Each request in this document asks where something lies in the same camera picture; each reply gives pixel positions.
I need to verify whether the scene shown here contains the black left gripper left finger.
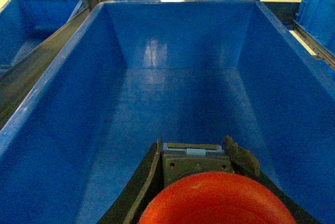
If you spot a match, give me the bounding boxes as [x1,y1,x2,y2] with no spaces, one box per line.
[98,138,163,223]

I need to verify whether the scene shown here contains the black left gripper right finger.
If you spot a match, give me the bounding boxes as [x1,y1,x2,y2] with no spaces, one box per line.
[222,135,319,223]

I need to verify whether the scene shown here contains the red push button switch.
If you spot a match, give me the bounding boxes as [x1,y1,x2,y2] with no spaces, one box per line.
[139,172,296,223]

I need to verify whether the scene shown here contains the blue bin upper middle shelf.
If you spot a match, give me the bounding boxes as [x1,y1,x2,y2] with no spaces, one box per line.
[1,0,334,223]

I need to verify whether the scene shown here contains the blue bin shelf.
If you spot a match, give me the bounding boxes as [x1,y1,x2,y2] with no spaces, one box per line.
[1,0,334,223]
[294,0,334,57]
[1,0,83,75]

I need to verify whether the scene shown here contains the blue bin right shelf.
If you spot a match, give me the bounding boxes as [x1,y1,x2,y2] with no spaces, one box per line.
[294,0,334,57]

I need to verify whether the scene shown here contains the stainless steel roller shelf rack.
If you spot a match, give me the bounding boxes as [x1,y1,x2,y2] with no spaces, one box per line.
[0,0,335,130]

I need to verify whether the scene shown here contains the blue bin upper left shelf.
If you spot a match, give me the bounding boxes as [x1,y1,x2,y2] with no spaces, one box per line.
[1,0,83,75]

